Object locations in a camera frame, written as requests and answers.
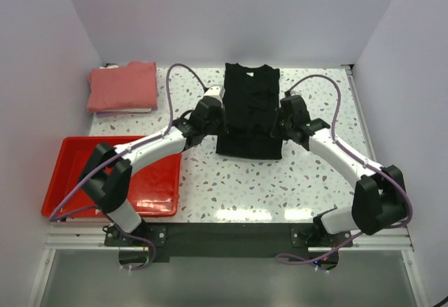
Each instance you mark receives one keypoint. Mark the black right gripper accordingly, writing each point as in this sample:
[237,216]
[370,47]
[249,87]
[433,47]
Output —
[274,131]

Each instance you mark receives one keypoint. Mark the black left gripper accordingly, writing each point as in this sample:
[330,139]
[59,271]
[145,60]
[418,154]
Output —
[224,126]

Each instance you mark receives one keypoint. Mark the black t shirt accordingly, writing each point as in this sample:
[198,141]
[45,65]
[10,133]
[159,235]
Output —
[251,98]

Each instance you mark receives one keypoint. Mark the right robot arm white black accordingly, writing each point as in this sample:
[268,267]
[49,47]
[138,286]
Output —
[379,197]

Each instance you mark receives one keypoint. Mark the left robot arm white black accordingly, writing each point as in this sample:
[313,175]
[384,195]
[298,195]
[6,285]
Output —
[106,176]

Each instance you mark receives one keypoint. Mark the folded pink t shirt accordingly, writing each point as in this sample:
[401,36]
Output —
[123,88]

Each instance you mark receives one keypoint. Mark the red plastic tray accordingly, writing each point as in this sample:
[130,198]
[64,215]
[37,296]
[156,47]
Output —
[153,191]

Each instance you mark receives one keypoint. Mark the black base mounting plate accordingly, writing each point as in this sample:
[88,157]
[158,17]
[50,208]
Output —
[219,240]

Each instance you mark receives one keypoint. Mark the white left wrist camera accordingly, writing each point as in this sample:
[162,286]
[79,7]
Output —
[215,91]

